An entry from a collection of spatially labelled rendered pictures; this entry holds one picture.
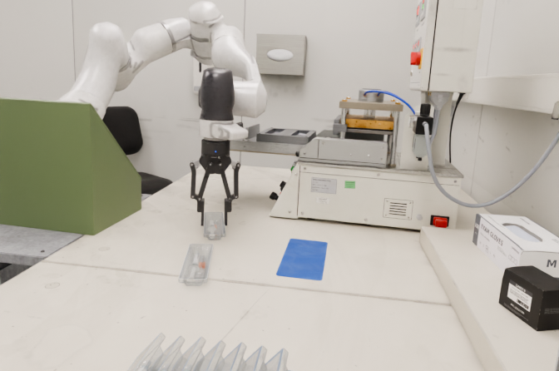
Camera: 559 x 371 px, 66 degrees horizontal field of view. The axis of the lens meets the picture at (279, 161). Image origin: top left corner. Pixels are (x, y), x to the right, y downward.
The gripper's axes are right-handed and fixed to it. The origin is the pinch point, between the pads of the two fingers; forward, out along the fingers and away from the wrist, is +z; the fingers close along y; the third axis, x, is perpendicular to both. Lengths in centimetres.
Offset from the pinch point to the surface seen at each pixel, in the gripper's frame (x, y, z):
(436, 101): 2, -60, -33
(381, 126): -6, -48, -24
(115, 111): -181, 62, -11
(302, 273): 28.3, -18.7, 4.6
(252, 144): -18.9, -11.7, -16.3
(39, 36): -220, 119, -58
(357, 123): -8.5, -41.5, -24.8
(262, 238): 6.9, -12.5, 4.7
